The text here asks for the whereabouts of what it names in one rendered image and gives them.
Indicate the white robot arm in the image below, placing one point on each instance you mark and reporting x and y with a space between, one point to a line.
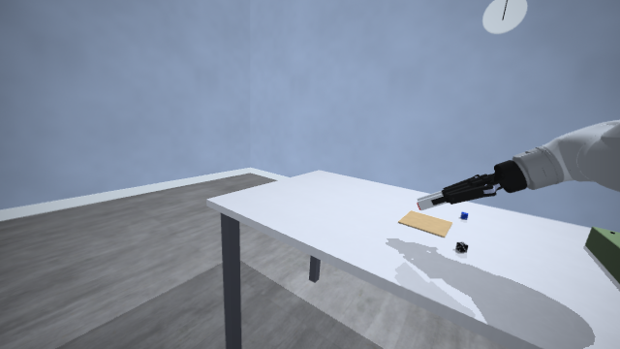
588 154

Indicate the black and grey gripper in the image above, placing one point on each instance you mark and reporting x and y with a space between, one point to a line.
507 174

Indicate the black die with white pips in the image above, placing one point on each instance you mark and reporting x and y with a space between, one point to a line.
462 247

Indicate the tan flat mat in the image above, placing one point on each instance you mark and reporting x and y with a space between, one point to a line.
427 223

